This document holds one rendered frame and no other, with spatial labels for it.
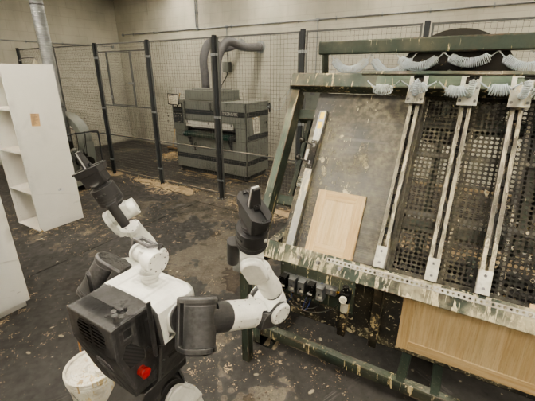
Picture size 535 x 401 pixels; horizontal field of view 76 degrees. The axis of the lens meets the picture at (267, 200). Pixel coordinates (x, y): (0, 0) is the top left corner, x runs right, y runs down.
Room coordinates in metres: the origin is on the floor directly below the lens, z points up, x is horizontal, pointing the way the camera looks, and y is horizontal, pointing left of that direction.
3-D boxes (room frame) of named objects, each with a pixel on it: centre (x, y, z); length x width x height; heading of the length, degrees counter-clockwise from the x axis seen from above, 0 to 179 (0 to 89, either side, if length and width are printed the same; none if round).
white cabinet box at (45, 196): (4.46, 3.05, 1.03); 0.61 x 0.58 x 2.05; 58
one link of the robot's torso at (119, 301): (0.86, 0.40, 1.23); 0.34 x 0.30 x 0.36; 58
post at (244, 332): (1.96, 0.14, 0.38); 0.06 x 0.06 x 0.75; 60
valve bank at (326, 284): (1.80, -0.27, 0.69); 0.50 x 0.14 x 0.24; 60
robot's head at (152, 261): (0.91, 0.36, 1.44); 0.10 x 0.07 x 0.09; 50
